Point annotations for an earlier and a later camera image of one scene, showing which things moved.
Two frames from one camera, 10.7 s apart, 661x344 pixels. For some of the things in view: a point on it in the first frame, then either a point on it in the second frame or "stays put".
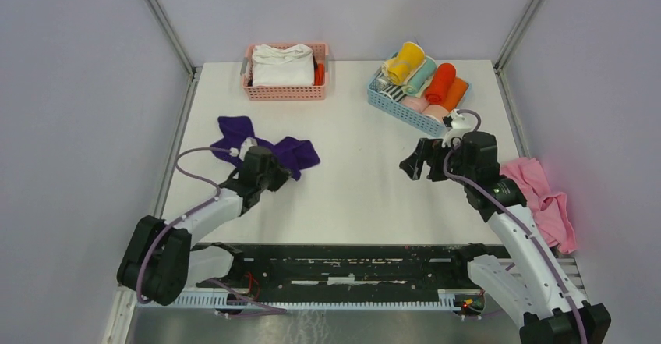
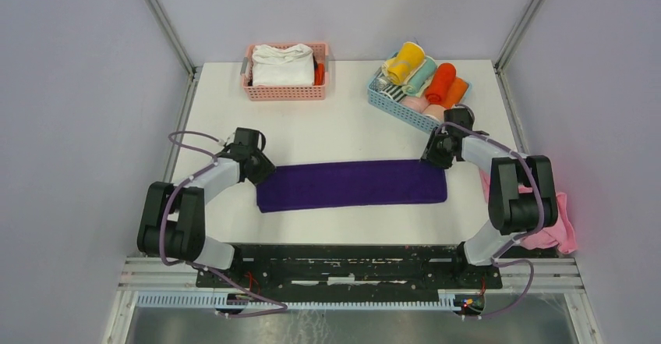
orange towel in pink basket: x=319 y=75 stays put
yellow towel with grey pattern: x=409 y=57 stays put
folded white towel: x=288 y=65 stays put
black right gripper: x=429 y=149 → x=430 y=150
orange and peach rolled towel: x=457 y=90 stays put
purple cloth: x=296 y=154 → x=351 y=183
